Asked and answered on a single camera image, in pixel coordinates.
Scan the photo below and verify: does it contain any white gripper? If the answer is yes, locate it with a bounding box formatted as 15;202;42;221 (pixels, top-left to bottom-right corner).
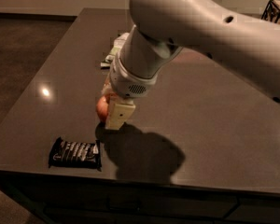
102;53;157;130

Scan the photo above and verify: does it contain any red apple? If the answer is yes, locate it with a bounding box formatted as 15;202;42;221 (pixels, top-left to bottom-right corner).
96;94;110;123

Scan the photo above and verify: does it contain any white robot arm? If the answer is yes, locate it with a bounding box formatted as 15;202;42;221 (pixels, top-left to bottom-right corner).
103;0;280;130

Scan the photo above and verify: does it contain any black rxbar chocolate wrapper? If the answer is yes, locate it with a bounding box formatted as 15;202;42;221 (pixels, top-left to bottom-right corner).
49;137;102;170

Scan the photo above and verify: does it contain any green chip bag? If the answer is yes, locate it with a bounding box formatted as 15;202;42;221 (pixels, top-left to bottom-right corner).
100;33;129;69

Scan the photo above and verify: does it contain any black wire basket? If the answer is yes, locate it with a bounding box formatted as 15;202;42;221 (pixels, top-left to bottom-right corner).
261;0;280;24

